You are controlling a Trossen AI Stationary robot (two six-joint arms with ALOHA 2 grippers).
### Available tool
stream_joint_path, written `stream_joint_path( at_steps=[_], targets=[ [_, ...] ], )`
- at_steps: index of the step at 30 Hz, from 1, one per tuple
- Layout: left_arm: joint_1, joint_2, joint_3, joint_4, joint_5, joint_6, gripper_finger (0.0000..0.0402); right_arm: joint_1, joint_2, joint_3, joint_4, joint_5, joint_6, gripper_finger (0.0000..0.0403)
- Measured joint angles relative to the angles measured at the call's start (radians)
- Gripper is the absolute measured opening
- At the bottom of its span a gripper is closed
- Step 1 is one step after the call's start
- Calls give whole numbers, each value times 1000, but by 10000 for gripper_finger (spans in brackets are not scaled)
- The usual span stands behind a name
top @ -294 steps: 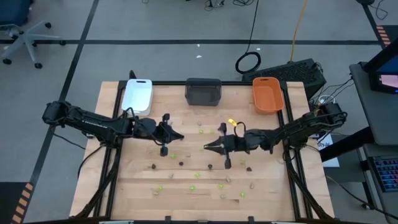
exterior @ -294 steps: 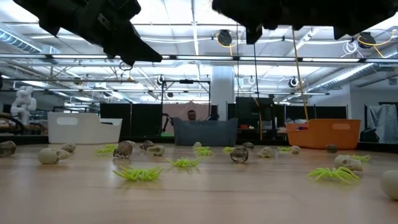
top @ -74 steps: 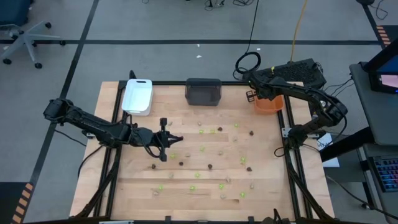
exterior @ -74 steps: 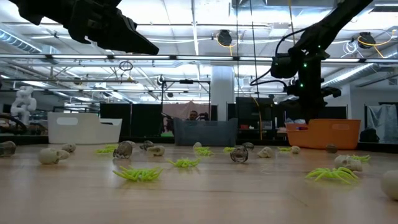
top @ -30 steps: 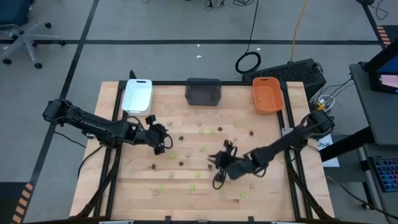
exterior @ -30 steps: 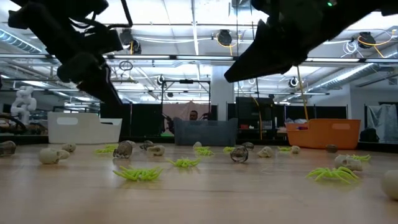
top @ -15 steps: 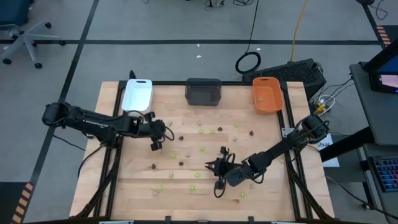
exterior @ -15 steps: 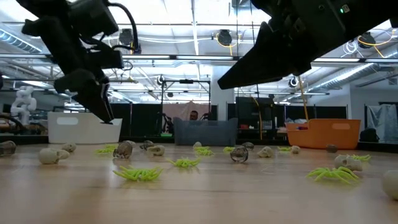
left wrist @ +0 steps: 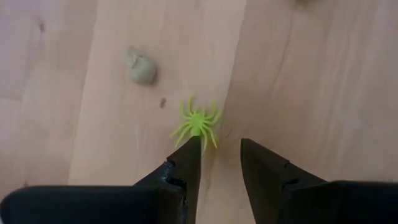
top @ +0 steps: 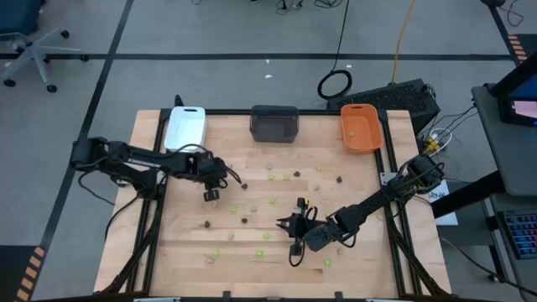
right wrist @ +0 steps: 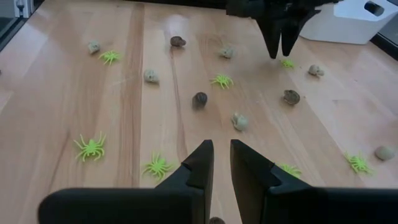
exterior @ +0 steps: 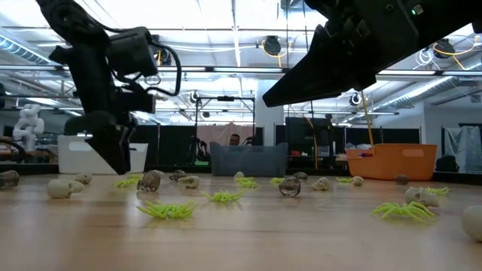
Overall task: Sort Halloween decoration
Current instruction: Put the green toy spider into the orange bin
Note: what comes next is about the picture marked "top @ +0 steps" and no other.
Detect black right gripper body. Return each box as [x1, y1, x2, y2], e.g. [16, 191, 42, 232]
[289, 197, 320, 258]

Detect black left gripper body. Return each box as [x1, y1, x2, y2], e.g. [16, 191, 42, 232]
[193, 151, 230, 202]

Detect white plastic bin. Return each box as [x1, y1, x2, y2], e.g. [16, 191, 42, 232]
[163, 106, 207, 154]

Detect grey plastic bin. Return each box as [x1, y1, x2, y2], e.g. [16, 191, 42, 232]
[249, 104, 300, 143]

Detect orange plastic bin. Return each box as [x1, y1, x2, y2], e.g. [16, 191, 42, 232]
[340, 103, 384, 155]

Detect white paper label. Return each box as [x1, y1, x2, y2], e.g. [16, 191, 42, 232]
[427, 180, 451, 205]

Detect white paper sheet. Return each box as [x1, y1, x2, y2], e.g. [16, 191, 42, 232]
[435, 211, 459, 227]

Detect black computer tower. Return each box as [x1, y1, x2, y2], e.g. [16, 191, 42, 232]
[326, 78, 441, 135]

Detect power strip with yellow plugs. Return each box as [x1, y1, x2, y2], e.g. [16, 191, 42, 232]
[420, 127, 454, 159]

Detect orange black hazard tape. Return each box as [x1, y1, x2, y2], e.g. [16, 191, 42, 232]
[506, 34, 529, 64]
[15, 246, 46, 302]

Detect grey office chair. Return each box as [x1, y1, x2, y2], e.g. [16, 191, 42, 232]
[0, 0, 90, 94]

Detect grey side desk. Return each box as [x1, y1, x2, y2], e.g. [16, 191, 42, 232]
[430, 82, 537, 302]

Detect backlit computer keyboard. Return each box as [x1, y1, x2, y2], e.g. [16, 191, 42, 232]
[501, 209, 537, 260]

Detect black computer monitor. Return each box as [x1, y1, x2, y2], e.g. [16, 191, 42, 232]
[490, 52, 537, 128]

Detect black arm base cable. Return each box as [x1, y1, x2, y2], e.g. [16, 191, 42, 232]
[77, 169, 142, 242]

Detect black hanging cable with coil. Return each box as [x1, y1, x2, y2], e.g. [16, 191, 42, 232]
[316, 0, 353, 102]

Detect black floor cable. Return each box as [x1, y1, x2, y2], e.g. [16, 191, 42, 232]
[438, 234, 537, 297]

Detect tangled black floor cables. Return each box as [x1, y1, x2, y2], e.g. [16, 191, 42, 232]
[274, 0, 349, 10]

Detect yellow hanging cable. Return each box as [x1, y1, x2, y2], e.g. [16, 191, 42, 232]
[392, 0, 416, 84]

